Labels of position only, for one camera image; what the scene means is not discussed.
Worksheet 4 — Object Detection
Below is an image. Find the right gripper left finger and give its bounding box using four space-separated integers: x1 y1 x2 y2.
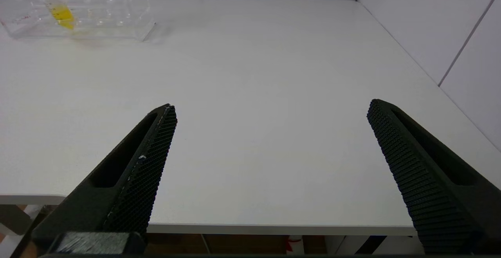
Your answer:
32 104 178 236

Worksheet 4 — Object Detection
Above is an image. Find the small red object under table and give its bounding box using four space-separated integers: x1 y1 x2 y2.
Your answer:
285 237 303 253

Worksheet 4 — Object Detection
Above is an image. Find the black diagonal bar under table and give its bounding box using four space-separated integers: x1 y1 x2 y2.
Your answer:
357 236 389 254

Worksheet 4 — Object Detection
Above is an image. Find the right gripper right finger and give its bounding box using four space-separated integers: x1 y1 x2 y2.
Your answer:
367 99 501 254

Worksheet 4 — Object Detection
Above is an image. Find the clear acrylic test tube rack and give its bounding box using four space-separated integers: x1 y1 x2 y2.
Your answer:
0 0 156 41

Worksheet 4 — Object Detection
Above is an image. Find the yellow pigment test tube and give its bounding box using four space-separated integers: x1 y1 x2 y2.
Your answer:
25 0 76 31

